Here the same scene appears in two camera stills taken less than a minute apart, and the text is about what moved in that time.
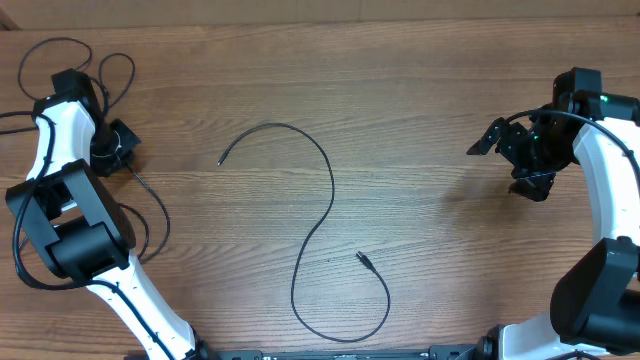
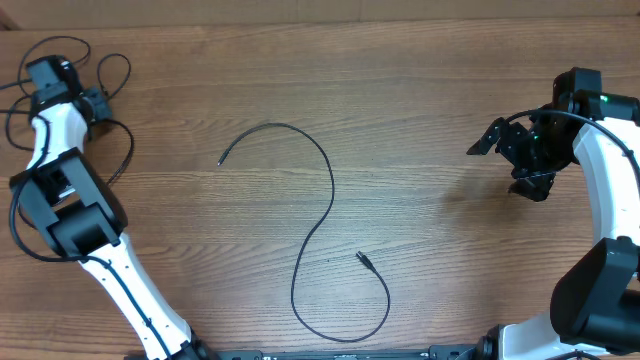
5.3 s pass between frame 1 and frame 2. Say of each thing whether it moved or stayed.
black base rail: stayed
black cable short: moved
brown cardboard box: stayed
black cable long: stayed
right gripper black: stayed
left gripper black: moved
